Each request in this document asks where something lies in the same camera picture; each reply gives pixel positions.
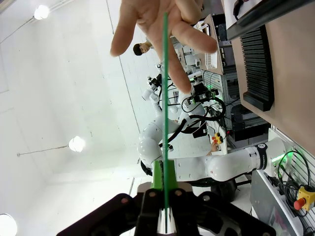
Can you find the background person's hand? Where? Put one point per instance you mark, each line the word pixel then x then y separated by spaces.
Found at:
pixel 213 148

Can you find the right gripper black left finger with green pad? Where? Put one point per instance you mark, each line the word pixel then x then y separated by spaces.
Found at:
pixel 137 214

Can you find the person's bare hand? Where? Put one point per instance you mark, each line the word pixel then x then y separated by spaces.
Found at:
pixel 150 19

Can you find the yellow emergency stop box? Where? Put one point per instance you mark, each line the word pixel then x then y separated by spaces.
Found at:
pixel 306 194

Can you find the black bar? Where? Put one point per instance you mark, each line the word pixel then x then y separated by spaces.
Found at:
pixel 258 19

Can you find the green PCB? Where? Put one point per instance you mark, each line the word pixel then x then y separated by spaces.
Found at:
pixel 165 98

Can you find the white background arm with gripper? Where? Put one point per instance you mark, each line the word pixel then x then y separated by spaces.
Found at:
pixel 189 115

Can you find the small yellow stop button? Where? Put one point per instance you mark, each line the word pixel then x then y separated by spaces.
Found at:
pixel 217 138

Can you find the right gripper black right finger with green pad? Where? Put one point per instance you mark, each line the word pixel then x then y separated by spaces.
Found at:
pixel 201 214

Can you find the slim white background robot arm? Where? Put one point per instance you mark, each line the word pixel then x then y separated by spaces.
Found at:
pixel 156 103

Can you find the black background gripper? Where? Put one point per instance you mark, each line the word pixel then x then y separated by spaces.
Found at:
pixel 200 92

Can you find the large white background robot arm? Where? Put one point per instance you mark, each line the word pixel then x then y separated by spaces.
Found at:
pixel 150 140

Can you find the dark-haired background person head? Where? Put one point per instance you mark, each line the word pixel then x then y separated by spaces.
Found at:
pixel 139 49

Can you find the round ceiling lamp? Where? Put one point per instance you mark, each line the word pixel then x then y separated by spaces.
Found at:
pixel 7 225
pixel 41 11
pixel 76 143

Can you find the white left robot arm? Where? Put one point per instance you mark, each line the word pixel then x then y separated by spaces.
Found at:
pixel 221 167

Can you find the black ribbed box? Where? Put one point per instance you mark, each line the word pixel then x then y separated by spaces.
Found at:
pixel 256 68

